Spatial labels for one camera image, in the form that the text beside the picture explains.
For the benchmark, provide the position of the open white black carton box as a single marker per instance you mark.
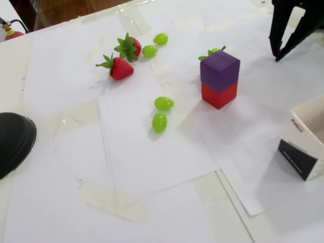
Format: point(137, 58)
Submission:
point(296, 162)

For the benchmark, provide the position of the beige masking tape strip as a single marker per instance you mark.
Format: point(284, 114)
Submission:
point(205, 187)
point(114, 202)
point(162, 73)
point(136, 21)
point(192, 24)
point(76, 114)

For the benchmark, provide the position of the green plastic grape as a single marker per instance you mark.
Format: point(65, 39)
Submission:
point(160, 39)
point(164, 103)
point(215, 50)
point(159, 123)
point(150, 51)

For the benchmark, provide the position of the red cube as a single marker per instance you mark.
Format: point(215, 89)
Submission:
point(217, 100)

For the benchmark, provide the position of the dark wooden cabinet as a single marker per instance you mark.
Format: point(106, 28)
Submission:
point(25, 15)

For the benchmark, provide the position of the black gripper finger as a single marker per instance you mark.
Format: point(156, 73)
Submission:
point(303, 27)
point(279, 25)

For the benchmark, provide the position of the black round object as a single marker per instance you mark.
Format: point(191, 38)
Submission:
point(15, 141)

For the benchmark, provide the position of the plastic strawberry with long stem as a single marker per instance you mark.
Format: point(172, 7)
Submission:
point(209, 52)

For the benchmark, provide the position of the plastic strawberry with leaves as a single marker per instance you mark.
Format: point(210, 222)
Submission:
point(121, 69)
point(136, 45)

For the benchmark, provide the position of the red fire extinguisher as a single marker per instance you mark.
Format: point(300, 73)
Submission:
point(14, 35)

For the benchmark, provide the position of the purple cube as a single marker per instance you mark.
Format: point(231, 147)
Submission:
point(217, 71)

